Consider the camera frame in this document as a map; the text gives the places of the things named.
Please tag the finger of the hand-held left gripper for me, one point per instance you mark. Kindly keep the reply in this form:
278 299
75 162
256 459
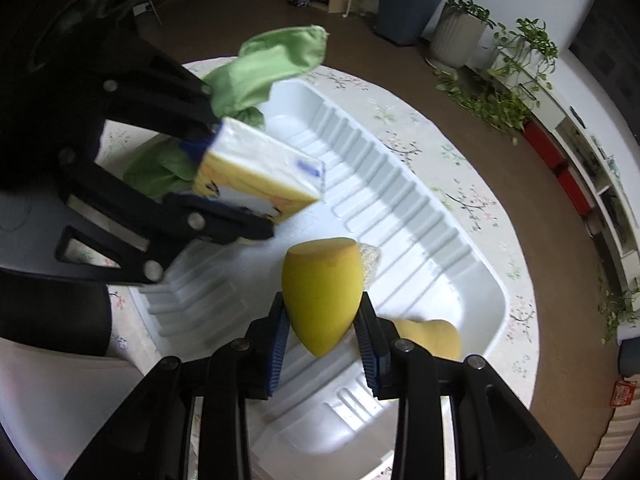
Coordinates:
150 220
165 100

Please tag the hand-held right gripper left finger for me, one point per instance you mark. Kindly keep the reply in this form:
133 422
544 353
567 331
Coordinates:
277 345

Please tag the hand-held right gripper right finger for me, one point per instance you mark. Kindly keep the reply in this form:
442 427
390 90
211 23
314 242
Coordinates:
367 355

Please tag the tan gourd-shaped makeup sponge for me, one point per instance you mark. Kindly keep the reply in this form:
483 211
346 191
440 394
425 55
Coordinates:
430 337

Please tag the yellow teardrop makeup sponge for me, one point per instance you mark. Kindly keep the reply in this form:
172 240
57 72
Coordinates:
320 290

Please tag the beige knit cloth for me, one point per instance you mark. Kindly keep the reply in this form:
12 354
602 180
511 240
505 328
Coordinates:
370 262

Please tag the yellow tissue pack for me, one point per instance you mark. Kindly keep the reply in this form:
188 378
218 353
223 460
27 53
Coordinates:
250 165

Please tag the white plastic tray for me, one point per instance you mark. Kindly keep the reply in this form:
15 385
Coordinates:
400 220

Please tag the green cloth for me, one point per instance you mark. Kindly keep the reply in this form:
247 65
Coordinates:
270 60

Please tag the small trailing plant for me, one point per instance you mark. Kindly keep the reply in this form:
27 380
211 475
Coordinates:
617 310

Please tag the dark blue planter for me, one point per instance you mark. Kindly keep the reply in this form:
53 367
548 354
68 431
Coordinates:
405 10

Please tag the orange cardboard box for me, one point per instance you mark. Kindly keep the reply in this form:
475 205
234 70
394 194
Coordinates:
622 394

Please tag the dark grey planter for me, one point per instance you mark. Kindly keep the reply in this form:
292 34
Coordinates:
630 360

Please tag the beige curtain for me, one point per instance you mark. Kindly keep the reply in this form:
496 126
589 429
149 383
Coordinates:
615 445

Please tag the red storage box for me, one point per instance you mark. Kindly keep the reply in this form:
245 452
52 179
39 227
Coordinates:
575 192
545 145

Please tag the grey ribbed planter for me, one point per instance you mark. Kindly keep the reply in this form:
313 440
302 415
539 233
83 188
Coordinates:
455 40

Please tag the white television cabinet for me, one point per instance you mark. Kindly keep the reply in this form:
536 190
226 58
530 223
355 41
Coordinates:
600 170

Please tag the trailing pothos plant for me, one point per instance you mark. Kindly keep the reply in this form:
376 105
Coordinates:
505 90

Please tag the small plant in ribbed planter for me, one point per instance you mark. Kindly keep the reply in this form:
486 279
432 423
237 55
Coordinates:
470 10

